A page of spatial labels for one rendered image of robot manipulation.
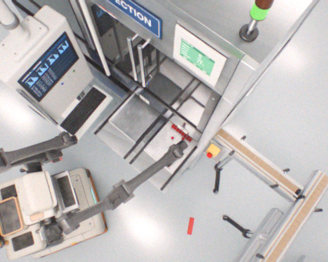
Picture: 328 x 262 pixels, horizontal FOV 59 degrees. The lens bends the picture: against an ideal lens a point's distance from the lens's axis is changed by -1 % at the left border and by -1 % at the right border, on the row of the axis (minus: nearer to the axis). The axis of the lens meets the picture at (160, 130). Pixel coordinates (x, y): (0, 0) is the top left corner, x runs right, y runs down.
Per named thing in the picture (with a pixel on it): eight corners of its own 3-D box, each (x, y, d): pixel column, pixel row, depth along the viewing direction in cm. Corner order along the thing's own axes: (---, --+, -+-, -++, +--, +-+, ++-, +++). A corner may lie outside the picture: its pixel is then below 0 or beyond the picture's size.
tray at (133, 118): (139, 88, 224) (139, 87, 220) (165, 109, 219) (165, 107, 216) (109, 121, 216) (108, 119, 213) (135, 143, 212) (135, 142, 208)
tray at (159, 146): (174, 115, 218) (174, 114, 214) (201, 137, 213) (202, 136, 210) (144, 150, 210) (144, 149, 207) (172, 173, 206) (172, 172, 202)
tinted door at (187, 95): (149, 90, 187) (145, 36, 131) (203, 131, 180) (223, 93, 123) (148, 90, 187) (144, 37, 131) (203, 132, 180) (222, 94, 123)
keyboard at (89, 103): (93, 87, 232) (92, 85, 230) (106, 96, 230) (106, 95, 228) (59, 125, 223) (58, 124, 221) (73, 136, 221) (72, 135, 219)
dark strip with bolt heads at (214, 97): (192, 136, 201) (212, 88, 124) (198, 141, 200) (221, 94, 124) (192, 138, 200) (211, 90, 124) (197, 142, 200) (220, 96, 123)
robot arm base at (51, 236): (41, 223, 165) (47, 244, 162) (49, 219, 161) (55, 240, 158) (54, 220, 172) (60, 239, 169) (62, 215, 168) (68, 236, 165)
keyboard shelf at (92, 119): (87, 79, 237) (86, 78, 234) (113, 98, 232) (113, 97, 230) (50, 122, 227) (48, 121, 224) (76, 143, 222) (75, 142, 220)
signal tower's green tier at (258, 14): (256, 4, 88) (261, -8, 83) (269, 12, 87) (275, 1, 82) (246, 14, 87) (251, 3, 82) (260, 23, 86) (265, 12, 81)
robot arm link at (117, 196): (109, 192, 141) (120, 209, 141) (122, 179, 153) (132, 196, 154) (52, 222, 160) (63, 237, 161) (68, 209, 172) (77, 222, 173)
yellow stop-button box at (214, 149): (211, 143, 204) (214, 141, 197) (220, 150, 202) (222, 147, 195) (205, 152, 202) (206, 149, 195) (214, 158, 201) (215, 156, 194)
